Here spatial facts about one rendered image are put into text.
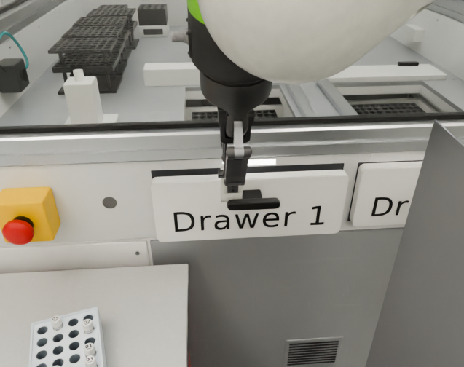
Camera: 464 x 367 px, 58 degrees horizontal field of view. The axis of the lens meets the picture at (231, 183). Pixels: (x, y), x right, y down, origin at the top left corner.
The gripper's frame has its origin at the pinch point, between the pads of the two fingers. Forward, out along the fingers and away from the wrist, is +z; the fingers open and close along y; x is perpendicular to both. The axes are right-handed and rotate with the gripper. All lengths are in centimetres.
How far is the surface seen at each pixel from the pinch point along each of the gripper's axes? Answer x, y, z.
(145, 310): -13.1, 11.5, 14.8
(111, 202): -18.2, -3.2, 7.9
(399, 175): 26.0, -3.0, 3.7
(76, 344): -20.8, 17.4, 9.7
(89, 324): -19.1, 15.5, 8.1
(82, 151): -20.9, -6.5, -0.3
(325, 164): 14.8, -5.1, 3.0
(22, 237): -29.1, 3.6, 5.6
